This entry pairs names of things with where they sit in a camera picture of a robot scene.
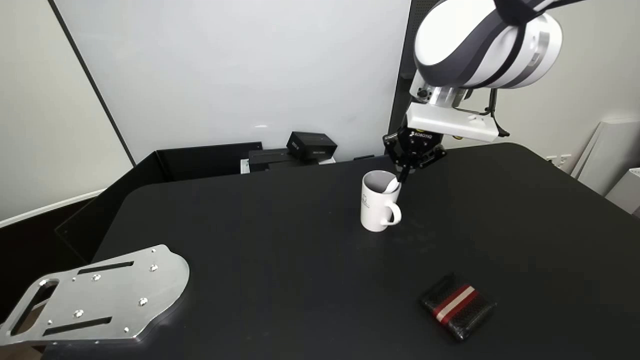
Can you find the silver metal mounting plate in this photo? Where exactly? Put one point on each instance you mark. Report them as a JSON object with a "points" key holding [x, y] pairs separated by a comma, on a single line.
{"points": [[95, 297]]}

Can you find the flat black box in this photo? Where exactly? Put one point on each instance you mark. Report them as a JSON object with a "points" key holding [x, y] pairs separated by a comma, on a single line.
{"points": [[267, 159]]}

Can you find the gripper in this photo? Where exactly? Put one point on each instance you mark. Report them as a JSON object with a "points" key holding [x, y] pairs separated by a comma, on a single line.
{"points": [[419, 140]]}

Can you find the white mug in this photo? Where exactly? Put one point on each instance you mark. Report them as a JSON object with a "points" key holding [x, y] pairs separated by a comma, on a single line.
{"points": [[377, 210]]}

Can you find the wall socket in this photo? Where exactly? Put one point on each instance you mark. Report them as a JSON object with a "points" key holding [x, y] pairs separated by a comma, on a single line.
{"points": [[559, 161]]}

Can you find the small black box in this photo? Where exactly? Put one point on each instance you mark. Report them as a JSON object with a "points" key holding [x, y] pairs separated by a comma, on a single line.
{"points": [[311, 145]]}

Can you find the white spoon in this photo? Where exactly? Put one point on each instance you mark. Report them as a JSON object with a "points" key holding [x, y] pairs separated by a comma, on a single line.
{"points": [[392, 186]]}

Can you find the whiteboard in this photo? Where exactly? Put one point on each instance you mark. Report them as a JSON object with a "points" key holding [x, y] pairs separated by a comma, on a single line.
{"points": [[240, 75]]}

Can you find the stack of white boards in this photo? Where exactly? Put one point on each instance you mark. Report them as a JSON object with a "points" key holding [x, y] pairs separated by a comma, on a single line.
{"points": [[612, 160]]}

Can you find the black wallet with red-white stripe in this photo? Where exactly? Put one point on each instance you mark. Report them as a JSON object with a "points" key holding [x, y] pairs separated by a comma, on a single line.
{"points": [[456, 306]]}

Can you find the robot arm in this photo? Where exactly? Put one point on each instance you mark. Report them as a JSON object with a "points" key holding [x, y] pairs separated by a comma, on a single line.
{"points": [[465, 40]]}

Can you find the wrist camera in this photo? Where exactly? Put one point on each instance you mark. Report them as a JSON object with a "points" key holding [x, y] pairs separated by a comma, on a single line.
{"points": [[450, 121]]}

